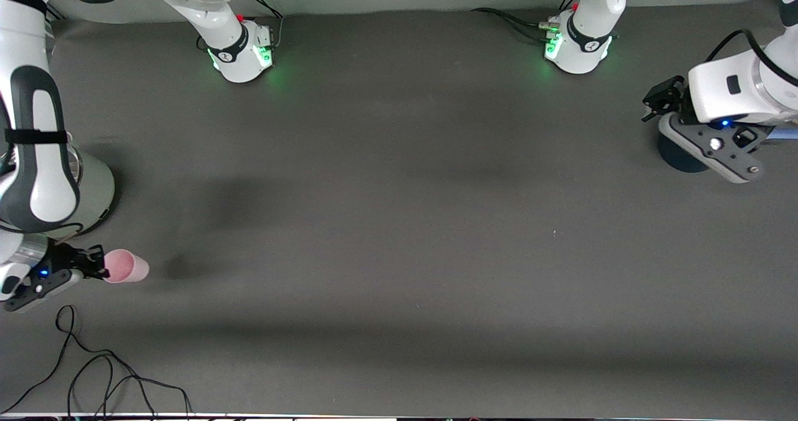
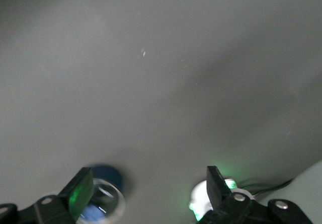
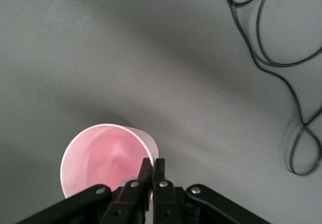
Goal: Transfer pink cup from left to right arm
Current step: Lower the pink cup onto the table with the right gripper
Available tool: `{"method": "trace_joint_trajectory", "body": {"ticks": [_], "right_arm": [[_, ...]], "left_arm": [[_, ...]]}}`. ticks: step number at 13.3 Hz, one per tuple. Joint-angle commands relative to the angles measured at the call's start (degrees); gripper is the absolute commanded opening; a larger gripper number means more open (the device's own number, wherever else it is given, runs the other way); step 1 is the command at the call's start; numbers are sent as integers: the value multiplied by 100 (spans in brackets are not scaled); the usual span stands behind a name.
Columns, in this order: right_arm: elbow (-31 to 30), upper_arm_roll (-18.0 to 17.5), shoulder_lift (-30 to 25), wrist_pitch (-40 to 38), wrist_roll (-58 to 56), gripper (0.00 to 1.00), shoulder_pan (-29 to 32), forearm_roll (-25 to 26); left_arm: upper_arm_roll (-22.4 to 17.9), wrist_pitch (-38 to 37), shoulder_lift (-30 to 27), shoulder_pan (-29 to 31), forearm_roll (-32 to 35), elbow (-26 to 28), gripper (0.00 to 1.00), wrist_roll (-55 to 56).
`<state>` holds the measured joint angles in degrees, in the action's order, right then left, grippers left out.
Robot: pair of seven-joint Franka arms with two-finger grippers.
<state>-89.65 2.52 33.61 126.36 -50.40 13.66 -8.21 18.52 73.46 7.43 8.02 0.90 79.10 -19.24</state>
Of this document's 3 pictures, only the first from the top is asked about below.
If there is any grey-green pot with glass lid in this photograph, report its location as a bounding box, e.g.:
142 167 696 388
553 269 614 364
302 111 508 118
59 145 117 240

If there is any thin black looped cable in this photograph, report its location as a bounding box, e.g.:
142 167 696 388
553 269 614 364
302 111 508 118
0 304 192 417

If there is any dark grey table cover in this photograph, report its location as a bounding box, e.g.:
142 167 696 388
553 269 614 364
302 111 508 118
0 3 798 417

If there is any dark blue pan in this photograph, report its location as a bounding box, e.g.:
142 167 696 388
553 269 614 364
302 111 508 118
658 127 798 173

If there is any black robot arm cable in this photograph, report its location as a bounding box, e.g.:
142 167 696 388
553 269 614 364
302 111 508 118
704 29 798 88

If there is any pink plastic cup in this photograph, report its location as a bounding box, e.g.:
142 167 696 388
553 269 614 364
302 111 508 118
102 249 151 285

